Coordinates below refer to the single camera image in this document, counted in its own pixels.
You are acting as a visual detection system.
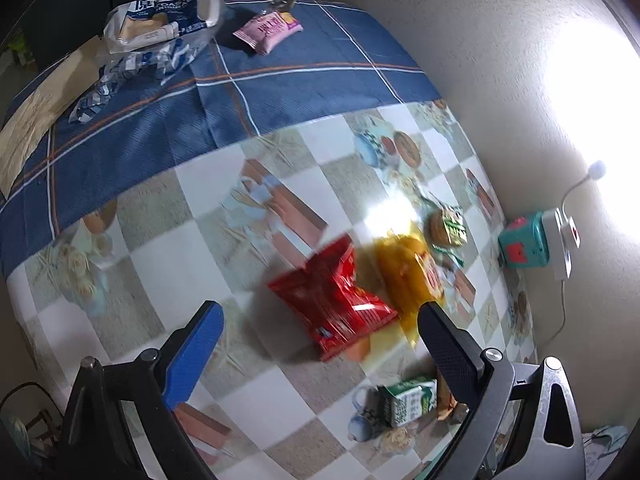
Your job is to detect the small pink candy pack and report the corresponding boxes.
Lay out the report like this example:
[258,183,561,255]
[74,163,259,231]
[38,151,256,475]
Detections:
[233,11,304,55]

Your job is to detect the blue plaid cloth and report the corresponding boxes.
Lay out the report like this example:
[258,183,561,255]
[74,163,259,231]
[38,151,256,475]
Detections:
[1,0,438,275]

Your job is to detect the red flower snack pack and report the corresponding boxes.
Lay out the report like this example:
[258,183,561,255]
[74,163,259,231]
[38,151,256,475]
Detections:
[268,234,398,362]

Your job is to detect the green white milk carton pack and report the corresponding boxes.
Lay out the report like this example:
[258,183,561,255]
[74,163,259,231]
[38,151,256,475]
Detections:
[378,376,437,428]

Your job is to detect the teal cube device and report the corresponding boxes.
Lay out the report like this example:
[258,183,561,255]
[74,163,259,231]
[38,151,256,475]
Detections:
[498,211,549,269]

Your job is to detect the small green candy pack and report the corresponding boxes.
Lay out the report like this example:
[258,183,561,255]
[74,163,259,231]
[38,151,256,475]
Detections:
[427,206,469,249]

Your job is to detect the orange cracker pack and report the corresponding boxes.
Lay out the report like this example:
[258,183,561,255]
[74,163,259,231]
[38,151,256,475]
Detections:
[436,368,469,424]

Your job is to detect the yellow cake clear wrapper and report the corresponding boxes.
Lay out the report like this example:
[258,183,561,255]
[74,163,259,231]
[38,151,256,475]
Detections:
[373,221,446,348]

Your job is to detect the blue white bread bag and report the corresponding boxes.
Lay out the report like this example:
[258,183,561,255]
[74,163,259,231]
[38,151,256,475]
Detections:
[70,0,226,124]

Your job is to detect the beige paper sheet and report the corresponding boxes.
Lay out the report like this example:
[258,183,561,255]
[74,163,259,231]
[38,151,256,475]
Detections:
[0,36,105,198]

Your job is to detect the checkered picture tablecloth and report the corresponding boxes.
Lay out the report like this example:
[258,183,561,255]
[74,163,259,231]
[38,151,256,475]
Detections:
[8,100,537,479]

